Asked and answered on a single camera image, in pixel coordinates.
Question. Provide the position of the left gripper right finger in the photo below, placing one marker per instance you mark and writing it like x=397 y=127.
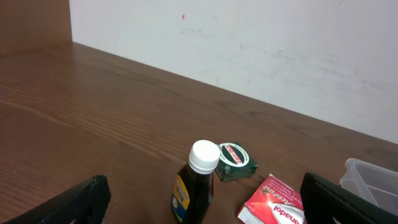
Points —
x=325 y=202

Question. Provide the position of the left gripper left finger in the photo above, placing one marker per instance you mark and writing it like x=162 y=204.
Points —
x=86 y=202

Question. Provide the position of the red Panadol box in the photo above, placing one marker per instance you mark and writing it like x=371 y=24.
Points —
x=274 y=202

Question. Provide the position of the green Zam-Buk box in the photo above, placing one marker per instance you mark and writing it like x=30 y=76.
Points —
x=235 y=162

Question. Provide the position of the clear plastic container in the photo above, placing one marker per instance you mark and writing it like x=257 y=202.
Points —
x=375 y=184

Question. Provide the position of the dark bottle white cap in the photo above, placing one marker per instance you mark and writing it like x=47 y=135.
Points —
x=193 y=190

